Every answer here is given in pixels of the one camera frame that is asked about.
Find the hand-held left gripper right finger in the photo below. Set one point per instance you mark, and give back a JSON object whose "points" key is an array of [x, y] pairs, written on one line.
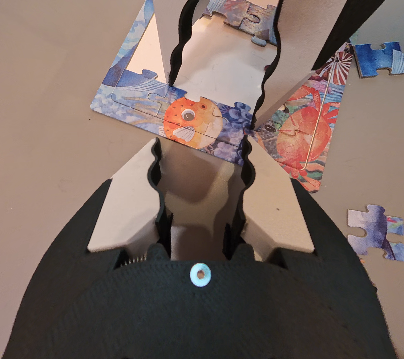
{"points": [[277, 217]]}

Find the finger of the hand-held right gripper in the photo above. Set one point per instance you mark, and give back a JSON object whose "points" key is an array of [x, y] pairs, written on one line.
{"points": [[170, 2], [315, 18]]}

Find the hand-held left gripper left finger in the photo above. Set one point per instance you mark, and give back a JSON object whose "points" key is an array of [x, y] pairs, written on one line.
{"points": [[123, 207]]}

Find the joined striped coral puzzle pieces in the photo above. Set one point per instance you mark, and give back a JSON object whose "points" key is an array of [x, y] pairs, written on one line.
{"points": [[243, 15]]}

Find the small blue puzzle piece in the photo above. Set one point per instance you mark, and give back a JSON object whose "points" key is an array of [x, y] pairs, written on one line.
{"points": [[375, 59]]}

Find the ocean jigsaw puzzle board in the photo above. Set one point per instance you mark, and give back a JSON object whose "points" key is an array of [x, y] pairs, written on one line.
{"points": [[221, 65]]}

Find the blue purple puzzle piece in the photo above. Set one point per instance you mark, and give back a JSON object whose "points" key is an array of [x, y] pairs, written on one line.
{"points": [[375, 229]]}

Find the purple puzzle piece orange patch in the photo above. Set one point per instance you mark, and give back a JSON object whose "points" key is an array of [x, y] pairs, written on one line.
{"points": [[236, 122]]}

